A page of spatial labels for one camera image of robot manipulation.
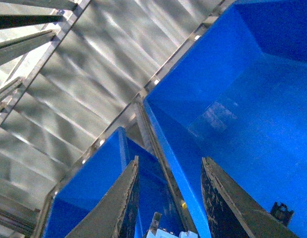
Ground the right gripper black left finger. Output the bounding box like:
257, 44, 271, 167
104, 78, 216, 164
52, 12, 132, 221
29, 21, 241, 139
67, 156, 139, 238

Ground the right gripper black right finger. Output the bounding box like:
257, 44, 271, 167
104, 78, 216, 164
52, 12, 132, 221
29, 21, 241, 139
201, 157, 296, 238

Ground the left blue plastic bin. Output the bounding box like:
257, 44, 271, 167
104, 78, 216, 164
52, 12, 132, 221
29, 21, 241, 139
43, 127, 185, 238

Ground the blue plastic bin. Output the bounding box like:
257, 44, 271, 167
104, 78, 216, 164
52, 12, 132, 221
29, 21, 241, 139
144, 0, 307, 238
43, 127, 185, 238

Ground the middle blue plastic bin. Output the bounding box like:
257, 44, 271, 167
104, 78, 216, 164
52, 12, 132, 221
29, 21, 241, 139
144, 0, 307, 238

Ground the center metal divider rail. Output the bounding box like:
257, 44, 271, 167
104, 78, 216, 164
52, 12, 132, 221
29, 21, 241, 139
134, 102, 197, 233

